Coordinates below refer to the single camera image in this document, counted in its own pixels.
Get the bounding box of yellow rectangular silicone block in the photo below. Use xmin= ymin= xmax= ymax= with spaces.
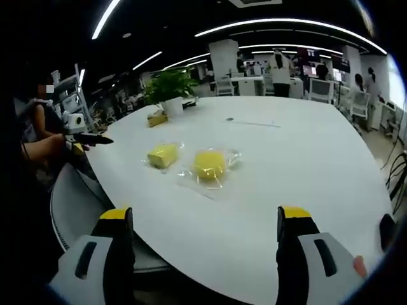
xmin=146 ymin=143 xmax=180 ymax=168

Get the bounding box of yellow round cake in wrapper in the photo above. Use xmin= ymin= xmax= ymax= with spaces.
xmin=176 ymin=146 xmax=242 ymax=191

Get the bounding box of white office desk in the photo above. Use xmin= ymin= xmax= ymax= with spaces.
xmin=237 ymin=75 xmax=267 ymax=97

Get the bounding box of green potted plant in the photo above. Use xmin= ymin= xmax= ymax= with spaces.
xmin=142 ymin=67 xmax=200 ymax=116

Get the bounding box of white metal shelf rack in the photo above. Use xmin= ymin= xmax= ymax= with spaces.
xmin=50 ymin=63 xmax=93 ymax=130

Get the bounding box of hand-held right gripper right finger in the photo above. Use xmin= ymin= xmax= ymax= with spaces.
xmin=275 ymin=205 xmax=367 ymax=305

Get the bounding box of yellow round silicone block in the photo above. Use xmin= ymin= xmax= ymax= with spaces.
xmin=193 ymin=149 xmax=228 ymax=182

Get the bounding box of yellow tissue box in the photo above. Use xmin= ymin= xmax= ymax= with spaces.
xmin=146 ymin=109 xmax=169 ymax=128

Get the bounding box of grey office chair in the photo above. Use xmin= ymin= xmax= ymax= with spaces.
xmin=50 ymin=161 xmax=171 ymax=274

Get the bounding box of yellow square cake in wrapper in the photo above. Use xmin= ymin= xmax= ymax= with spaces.
xmin=141 ymin=139 xmax=186 ymax=174

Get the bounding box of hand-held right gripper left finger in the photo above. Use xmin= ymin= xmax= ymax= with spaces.
xmin=47 ymin=206 xmax=136 ymax=305

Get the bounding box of white square column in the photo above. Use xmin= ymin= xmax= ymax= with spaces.
xmin=208 ymin=40 xmax=240 ymax=84

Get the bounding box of long curved ceiling light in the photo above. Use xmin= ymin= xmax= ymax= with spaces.
xmin=194 ymin=18 xmax=388 ymax=55

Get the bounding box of person's right hand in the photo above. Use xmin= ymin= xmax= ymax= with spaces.
xmin=352 ymin=255 xmax=368 ymax=280

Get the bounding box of ceiling light strip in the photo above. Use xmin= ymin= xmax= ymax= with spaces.
xmin=91 ymin=0 xmax=122 ymax=40
xmin=132 ymin=51 xmax=163 ymax=71

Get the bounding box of black frame chair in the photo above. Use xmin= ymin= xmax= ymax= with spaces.
xmin=385 ymin=151 xmax=407 ymax=215

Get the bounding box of white mesh chair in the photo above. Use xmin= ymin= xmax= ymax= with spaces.
xmin=348 ymin=91 xmax=371 ymax=124
xmin=215 ymin=78 xmax=237 ymax=97
xmin=307 ymin=78 xmax=335 ymax=104

